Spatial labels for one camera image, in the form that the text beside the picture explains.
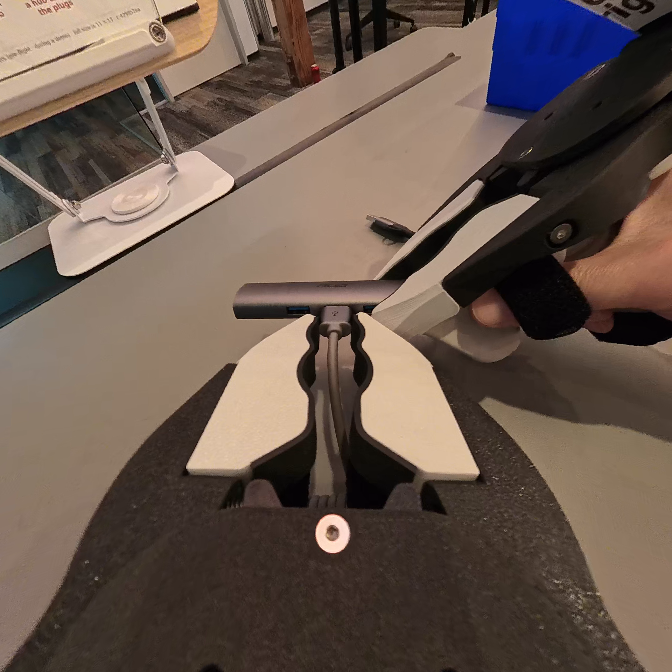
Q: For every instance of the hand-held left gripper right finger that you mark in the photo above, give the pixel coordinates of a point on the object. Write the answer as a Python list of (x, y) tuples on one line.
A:
[(409, 409)]

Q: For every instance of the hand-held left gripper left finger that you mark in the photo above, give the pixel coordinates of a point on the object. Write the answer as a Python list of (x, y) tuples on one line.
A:
[(252, 404)]

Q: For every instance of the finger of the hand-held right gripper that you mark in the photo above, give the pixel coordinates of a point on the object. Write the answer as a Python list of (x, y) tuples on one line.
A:
[(462, 246), (435, 231)]

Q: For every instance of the blue plastic bin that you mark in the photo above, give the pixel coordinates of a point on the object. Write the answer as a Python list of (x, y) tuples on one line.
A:
[(535, 52)]

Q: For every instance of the grey USB hub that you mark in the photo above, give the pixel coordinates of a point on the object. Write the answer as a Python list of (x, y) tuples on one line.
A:
[(283, 294)]

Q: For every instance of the grey desk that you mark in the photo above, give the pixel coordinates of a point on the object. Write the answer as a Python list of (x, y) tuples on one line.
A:
[(131, 367)]

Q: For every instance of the person's right hand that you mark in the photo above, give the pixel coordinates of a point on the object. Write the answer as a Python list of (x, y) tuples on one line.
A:
[(635, 262)]

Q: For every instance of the black display stand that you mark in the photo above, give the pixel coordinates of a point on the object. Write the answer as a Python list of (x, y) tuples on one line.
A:
[(354, 26)]

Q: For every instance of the white stand with wooden board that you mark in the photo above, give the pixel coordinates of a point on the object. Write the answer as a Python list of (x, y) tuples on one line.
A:
[(199, 183)]

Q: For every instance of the printed instruction sheet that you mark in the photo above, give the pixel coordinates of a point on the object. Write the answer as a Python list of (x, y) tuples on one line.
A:
[(78, 21)]

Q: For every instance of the wooden post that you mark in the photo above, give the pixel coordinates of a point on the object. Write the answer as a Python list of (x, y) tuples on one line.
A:
[(296, 36)]

